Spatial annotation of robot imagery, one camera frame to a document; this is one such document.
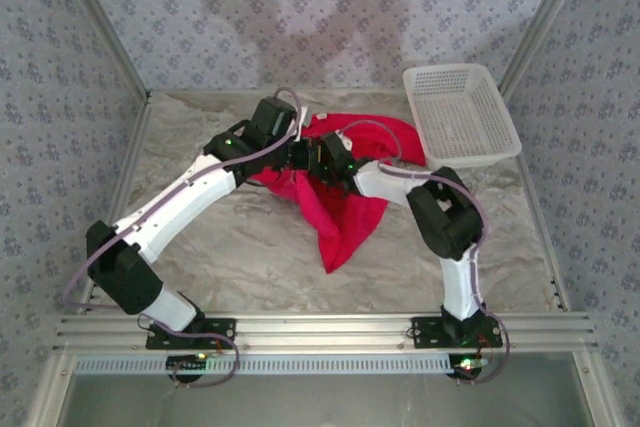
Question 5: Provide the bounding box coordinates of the aluminium mounting rail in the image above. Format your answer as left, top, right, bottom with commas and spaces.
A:
53, 312, 599, 351

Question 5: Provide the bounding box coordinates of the grey slotted cable duct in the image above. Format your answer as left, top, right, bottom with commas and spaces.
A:
73, 352, 454, 376

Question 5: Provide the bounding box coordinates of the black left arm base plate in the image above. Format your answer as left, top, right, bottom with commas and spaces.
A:
145, 317, 237, 350

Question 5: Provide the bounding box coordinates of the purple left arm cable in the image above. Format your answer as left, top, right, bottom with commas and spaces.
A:
63, 86, 241, 389

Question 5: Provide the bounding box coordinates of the aluminium table side rail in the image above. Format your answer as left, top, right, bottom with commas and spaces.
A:
78, 94, 154, 316
514, 154, 572, 312

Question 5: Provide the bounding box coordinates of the white plastic mesh basket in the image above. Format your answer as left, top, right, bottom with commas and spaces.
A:
402, 62, 524, 169

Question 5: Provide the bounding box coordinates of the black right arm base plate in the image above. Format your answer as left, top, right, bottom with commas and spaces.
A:
410, 315, 504, 350

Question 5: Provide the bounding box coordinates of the aluminium corner post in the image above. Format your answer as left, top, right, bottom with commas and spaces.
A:
49, 0, 152, 101
499, 0, 597, 96

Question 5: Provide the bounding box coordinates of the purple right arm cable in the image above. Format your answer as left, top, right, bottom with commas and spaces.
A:
342, 119, 512, 387

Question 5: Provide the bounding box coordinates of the black left controller board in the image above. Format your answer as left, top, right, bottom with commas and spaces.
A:
166, 354, 209, 374

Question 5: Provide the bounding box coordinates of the red t-shirt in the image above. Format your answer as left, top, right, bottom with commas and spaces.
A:
247, 111, 429, 274

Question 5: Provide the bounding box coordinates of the black right controller board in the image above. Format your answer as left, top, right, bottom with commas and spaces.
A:
452, 354, 489, 381

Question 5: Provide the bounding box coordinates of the black controller board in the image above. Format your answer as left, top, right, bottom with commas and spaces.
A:
166, 354, 209, 374
452, 354, 489, 381

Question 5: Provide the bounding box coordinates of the aluminium frame leg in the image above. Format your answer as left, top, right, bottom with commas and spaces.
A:
572, 350, 619, 427
24, 351, 76, 427

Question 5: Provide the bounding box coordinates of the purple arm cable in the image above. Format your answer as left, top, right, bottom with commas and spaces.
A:
342, 119, 512, 387
63, 86, 241, 389

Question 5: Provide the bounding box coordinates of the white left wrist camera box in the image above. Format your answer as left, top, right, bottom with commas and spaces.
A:
293, 105, 310, 142

